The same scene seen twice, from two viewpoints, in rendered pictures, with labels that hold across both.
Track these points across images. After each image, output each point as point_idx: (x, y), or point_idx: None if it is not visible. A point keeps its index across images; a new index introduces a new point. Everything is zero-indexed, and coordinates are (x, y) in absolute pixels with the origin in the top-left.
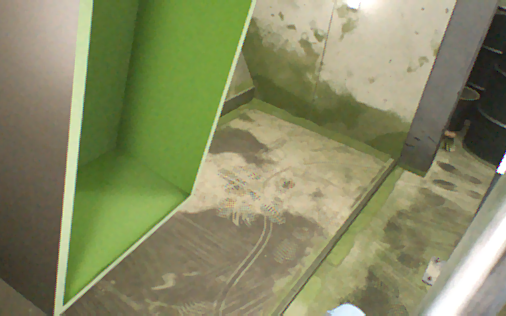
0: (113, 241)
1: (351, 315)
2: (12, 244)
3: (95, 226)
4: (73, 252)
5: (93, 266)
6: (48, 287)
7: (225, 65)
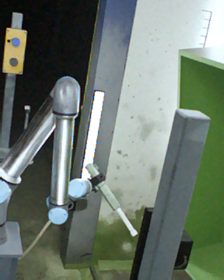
0: (204, 278)
1: (80, 180)
2: (193, 225)
3: (217, 276)
4: (203, 266)
5: (192, 269)
6: None
7: None
